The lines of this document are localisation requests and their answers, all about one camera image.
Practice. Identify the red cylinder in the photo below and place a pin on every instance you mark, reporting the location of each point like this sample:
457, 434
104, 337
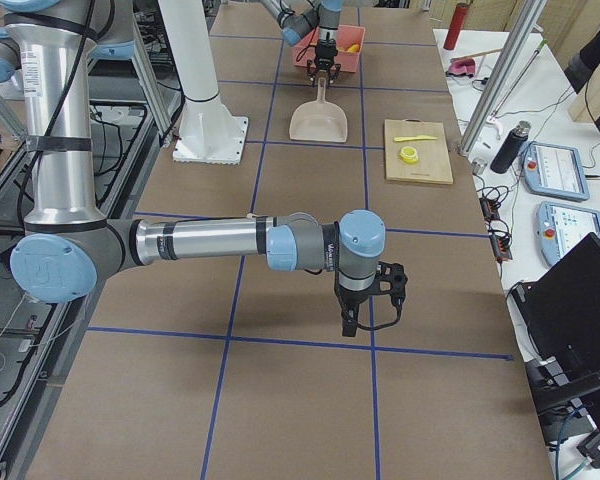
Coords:
456, 25

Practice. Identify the lower teach pendant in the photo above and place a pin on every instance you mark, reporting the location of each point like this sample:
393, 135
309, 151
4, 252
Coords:
560, 227

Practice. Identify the tan toy ginger root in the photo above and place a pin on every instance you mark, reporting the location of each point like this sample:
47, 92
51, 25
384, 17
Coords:
354, 48

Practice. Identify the aluminium frame post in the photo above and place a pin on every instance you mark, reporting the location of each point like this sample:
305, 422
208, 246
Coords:
528, 16

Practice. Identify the black monitor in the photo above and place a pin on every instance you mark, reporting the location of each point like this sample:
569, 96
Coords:
562, 315

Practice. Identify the wooden cutting board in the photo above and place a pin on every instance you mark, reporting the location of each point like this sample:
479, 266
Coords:
434, 163

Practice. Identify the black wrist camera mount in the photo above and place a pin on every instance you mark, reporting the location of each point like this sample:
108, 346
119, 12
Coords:
390, 279

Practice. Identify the pink plastic bin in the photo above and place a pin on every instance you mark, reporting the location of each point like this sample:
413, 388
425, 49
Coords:
349, 44

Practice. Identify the yellow lemon slices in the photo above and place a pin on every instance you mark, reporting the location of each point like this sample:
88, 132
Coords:
409, 155

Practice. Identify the beige plastic dustpan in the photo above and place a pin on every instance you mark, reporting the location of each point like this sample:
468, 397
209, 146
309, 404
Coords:
319, 120

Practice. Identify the upper teach pendant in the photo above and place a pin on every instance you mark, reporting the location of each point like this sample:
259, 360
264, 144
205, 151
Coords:
554, 170

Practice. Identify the teach pendant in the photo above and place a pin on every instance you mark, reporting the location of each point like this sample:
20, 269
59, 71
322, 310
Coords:
560, 227
554, 170

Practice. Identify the yellow plastic knife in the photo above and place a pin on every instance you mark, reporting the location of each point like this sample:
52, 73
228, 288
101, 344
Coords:
421, 137

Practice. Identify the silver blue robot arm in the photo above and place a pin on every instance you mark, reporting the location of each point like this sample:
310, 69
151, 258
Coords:
69, 245
322, 17

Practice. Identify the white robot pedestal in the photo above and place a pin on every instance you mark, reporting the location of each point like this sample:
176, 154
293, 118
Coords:
208, 132

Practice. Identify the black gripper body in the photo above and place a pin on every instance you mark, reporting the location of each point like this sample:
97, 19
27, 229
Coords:
324, 51
350, 298

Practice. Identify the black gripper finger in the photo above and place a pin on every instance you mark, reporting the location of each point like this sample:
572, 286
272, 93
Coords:
349, 315

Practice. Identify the black water bottle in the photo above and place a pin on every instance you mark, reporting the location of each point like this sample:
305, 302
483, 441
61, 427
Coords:
510, 148

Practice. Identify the pink cloth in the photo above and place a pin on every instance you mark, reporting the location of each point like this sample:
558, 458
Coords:
462, 67

